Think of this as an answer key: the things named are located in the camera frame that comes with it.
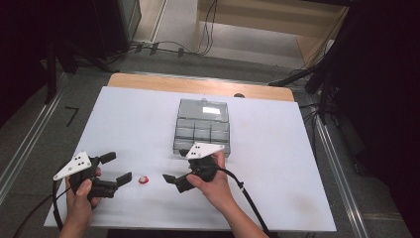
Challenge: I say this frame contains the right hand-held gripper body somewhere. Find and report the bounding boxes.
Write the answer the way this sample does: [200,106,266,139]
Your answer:
[176,142,226,194]

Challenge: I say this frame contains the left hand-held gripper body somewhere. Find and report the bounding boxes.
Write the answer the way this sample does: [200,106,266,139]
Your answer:
[52,151,119,200]

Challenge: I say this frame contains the clear plastic compartment box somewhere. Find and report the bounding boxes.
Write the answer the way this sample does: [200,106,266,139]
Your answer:
[172,97,232,158]

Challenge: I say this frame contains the person's right hand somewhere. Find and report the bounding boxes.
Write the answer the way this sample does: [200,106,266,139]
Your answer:
[186,151,239,214]

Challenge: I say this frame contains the person's left hand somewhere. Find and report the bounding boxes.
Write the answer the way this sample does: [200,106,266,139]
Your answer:
[63,178,101,228]

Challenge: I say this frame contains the white board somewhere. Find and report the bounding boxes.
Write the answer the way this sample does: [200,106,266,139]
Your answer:
[44,86,337,232]

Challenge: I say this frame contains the black tripod stand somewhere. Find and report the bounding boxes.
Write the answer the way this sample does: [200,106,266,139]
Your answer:
[44,36,120,105]

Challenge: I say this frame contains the power strip with plugs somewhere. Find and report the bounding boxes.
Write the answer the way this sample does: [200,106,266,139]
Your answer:
[130,40,186,58]

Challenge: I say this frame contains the dark cabinet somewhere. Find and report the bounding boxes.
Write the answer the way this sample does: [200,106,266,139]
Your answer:
[92,0,143,60]

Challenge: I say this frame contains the wooden shelf unit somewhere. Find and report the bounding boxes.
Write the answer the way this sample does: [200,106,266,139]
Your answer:
[196,0,350,68]

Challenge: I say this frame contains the black metal stand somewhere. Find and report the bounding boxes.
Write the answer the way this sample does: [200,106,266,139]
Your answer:
[267,13,358,125]

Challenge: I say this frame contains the thick black gripper cable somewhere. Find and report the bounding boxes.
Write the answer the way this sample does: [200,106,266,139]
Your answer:
[52,179,65,232]

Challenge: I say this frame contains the metal floor rail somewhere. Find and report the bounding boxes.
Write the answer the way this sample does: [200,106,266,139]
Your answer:
[0,73,68,202]
[311,108,369,238]

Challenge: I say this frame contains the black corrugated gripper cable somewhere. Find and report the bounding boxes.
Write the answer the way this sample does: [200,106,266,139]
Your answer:
[217,168,271,237]

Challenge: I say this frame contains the thin black cable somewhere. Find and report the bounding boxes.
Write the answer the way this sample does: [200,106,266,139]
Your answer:
[13,186,72,238]

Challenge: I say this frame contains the bundle of floor cables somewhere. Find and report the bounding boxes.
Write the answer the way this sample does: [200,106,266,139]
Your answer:
[290,67,335,160]

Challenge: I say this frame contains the hanging black cables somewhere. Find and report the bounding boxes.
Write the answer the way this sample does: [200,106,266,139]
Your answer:
[197,0,219,57]

